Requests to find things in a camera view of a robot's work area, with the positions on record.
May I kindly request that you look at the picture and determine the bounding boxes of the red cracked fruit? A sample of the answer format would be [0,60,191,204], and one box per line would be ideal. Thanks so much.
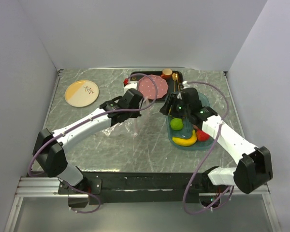
[196,130,210,142]

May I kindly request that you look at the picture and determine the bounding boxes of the gold spoon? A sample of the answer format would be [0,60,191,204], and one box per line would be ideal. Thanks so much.
[172,72,180,92]

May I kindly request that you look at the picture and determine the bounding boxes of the clear zip top bag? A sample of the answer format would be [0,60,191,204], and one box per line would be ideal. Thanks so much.
[101,108,150,137]

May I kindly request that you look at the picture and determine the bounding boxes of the gold chopsticks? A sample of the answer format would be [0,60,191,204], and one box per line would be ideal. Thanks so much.
[174,73,181,91]

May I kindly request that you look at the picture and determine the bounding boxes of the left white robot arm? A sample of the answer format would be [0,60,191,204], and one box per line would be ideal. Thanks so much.
[33,88,144,194]

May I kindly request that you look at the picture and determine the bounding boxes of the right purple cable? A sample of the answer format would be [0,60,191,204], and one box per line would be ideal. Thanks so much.
[182,81,235,215]

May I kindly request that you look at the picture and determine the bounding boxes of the pink dotted plate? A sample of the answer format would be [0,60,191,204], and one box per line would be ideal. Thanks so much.
[138,74,168,100]

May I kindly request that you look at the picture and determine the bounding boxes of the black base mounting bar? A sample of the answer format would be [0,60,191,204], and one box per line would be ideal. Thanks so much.
[26,168,232,208]

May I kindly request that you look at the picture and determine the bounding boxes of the orange cup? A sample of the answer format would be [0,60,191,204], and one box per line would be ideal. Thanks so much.
[161,68,173,80]

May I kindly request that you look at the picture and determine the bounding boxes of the blue transparent plastic tray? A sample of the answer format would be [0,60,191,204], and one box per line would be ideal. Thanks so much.
[166,99,214,151]

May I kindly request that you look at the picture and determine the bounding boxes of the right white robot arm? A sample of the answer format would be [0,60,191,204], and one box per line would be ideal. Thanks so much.
[160,87,273,194]

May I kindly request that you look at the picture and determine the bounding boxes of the black serving tray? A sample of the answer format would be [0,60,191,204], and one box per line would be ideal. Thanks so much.
[127,69,184,102]

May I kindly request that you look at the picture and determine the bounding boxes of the purple cable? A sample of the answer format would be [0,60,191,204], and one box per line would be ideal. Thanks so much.
[27,73,159,214]
[182,81,235,215]

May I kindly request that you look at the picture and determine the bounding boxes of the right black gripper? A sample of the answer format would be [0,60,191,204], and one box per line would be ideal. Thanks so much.
[159,93,191,120]

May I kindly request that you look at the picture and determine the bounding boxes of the green lime fruit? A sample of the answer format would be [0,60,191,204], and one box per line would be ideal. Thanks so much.
[170,118,183,131]

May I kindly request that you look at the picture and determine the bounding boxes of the yellow banana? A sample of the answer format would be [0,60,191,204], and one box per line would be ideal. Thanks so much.
[172,130,197,147]

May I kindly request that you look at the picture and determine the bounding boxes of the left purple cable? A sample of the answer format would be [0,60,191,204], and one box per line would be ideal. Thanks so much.
[27,73,159,214]

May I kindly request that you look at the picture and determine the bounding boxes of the yellow white floral plate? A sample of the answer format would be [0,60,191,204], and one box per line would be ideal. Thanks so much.
[64,80,99,107]

